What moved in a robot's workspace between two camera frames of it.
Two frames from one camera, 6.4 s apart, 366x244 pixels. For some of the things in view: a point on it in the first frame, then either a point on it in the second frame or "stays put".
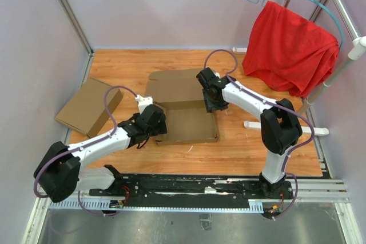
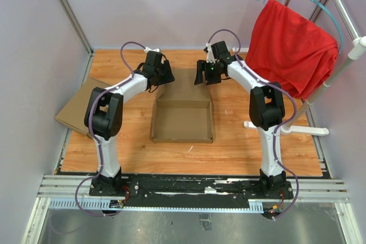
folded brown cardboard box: [86, 110] stays put
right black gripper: [210, 106] -> [202, 66]
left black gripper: [160, 127] -> [169, 76]
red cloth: [288, 52] stays put
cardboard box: [179, 94] stays put
